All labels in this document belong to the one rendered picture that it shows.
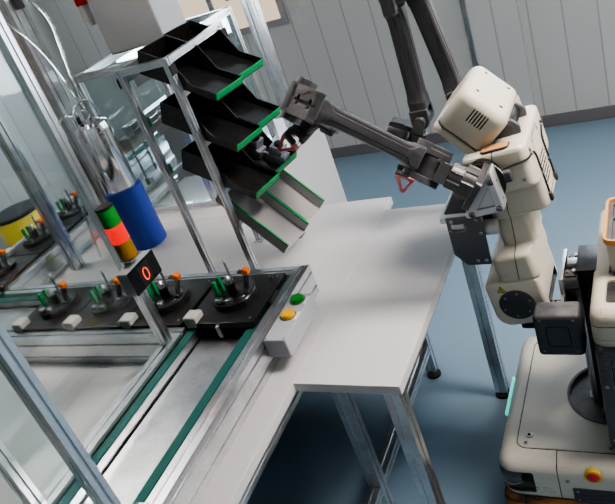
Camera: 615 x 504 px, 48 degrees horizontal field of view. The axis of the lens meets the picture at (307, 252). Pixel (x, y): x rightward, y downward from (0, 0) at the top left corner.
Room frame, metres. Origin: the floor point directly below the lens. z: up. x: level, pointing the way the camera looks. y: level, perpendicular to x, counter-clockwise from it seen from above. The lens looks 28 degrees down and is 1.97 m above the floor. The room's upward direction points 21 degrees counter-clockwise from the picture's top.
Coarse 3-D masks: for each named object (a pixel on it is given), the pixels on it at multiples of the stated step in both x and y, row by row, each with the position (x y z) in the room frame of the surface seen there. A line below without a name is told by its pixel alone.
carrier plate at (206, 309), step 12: (240, 276) 1.93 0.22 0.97; (252, 276) 1.90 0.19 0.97; (264, 276) 1.88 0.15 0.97; (276, 276) 1.85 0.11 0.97; (264, 288) 1.80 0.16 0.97; (276, 288) 1.79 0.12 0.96; (204, 300) 1.87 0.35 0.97; (252, 300) 1.76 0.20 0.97; (264, 300) 1.74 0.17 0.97; (204, 312) 1.80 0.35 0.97; (216, 312) 1.77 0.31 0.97; (228, 312) 1.75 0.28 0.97; (240, 312) 1.72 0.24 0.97; (252, 312) 1.70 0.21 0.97; (264, 312) 1.70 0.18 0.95; (204, 324) 1.74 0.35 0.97; (228, 324) 1.69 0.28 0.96; (240, 324) 1.67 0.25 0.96; (252, 324) 1.65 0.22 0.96
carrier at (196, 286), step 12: (156, 288) 1.98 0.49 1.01; (168, 288) 2.00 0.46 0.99; (180, 288) 1.97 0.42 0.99; (192, 288) 1.97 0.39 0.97; (204, 288) 1.94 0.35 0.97; (156, 300) 1.95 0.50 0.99; (168, 300) 1.92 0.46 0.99; (180, 300) 1.90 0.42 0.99; (192, 300) 1.90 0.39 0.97; (168, 312) 1.88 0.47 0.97; (180, 312) 1.85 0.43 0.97; (168, 324) 1.81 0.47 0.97; (180, 324) 1.78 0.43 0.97
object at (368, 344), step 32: (384, 224) 2.13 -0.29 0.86; (416, 224) 2.04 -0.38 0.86; (384, 256) 1.92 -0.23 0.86; (416, 256) 1.85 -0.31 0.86; (448, 256) 1.78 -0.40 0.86; (352, 288) 1.81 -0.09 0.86; (384, 288) 1.74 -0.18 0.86; (416, 288) 1.68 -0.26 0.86; (352, 320) 1.64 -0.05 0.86; (384, 320) 1.59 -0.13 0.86; (416, 320) 1.53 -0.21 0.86; (320, 352) 1.55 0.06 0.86; (352, 352) 1.50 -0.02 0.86; (384, 352) 1.45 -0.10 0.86; (416, 352) 1.43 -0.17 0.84; (320, 384) 1.42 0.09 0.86; (352, 384) 1.38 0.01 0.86; (384, 384) 1.33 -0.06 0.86
